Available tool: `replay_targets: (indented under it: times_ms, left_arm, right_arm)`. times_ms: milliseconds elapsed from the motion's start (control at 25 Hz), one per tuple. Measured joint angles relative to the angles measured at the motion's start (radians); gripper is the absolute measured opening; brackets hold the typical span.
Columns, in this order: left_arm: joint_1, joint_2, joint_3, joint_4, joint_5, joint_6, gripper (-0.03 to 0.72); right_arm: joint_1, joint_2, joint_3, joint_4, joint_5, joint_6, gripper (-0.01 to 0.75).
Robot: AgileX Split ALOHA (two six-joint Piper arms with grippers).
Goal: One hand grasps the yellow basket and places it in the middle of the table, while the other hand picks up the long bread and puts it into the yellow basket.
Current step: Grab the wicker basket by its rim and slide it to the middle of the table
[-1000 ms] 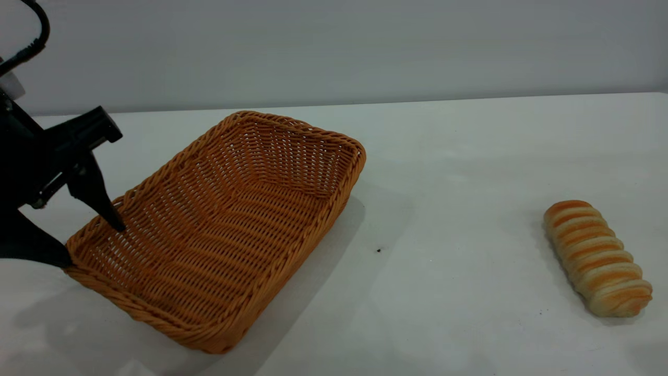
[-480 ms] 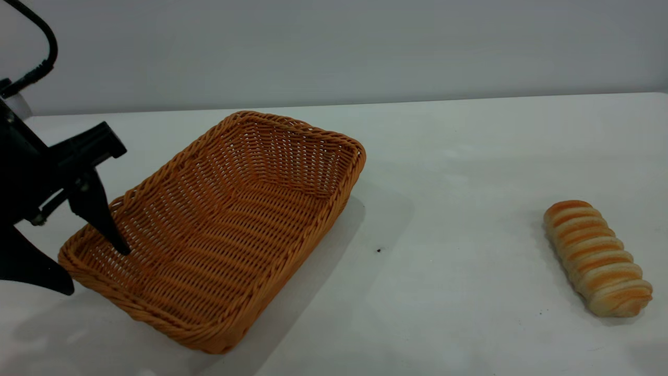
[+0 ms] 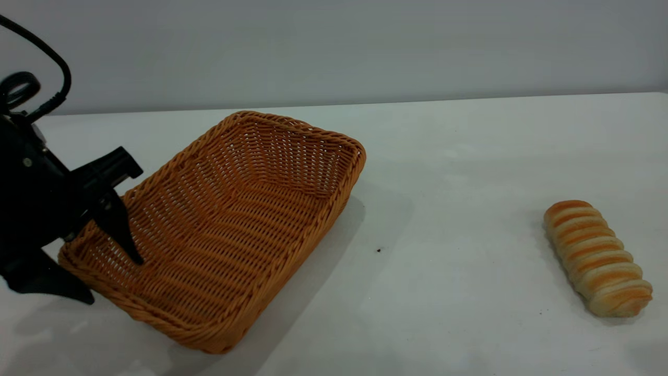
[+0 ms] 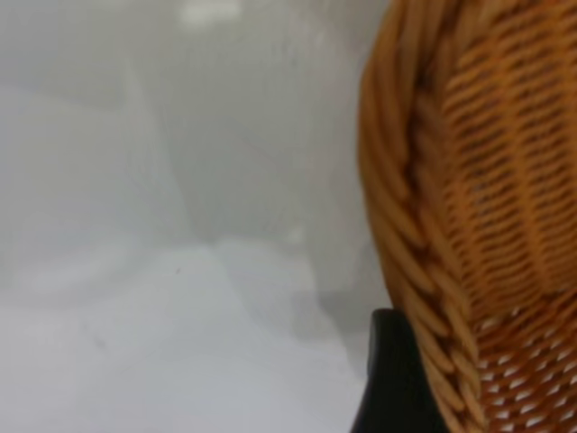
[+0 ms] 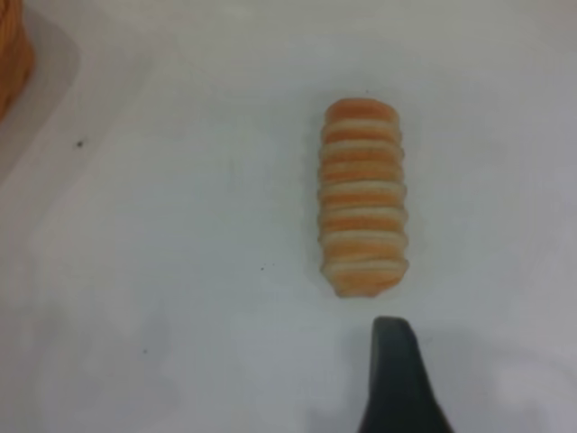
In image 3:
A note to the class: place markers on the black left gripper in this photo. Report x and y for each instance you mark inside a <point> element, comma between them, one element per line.
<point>31,198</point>

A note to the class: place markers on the orange woven wicker basket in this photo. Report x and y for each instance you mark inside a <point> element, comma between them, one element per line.
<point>235,219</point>

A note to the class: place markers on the striped orange white bread roll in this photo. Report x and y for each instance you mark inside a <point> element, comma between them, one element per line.
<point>595,256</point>

